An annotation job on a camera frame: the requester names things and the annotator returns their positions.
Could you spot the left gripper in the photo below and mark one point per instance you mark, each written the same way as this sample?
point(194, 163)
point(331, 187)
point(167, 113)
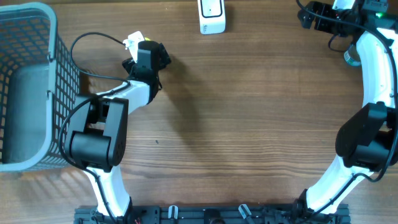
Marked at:
point(164, 57)

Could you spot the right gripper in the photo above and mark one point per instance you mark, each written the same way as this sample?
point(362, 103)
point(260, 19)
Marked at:
point(321, 24)

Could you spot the round tin can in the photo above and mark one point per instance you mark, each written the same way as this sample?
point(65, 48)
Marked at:
point(351, 56)

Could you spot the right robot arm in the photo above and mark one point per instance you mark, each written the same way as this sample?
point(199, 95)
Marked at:
point(366, 145)

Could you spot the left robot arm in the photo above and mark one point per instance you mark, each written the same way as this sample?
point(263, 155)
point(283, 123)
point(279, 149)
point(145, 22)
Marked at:
point(97, 131)

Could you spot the white barcode scanner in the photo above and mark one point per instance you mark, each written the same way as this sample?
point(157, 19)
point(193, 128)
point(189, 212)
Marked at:
point(212, 16)

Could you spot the grey plastic mesh basket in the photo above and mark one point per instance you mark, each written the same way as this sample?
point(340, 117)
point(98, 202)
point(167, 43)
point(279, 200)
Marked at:
point(39, 85)

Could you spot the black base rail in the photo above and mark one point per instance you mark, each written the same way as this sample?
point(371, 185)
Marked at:
point(278, 213)

